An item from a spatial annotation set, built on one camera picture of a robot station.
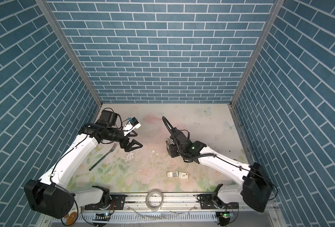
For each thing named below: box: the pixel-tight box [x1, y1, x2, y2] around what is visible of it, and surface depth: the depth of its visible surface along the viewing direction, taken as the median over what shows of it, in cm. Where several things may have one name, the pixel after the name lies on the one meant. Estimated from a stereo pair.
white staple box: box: [178, 172, 189, 180], surface depth 84 cm
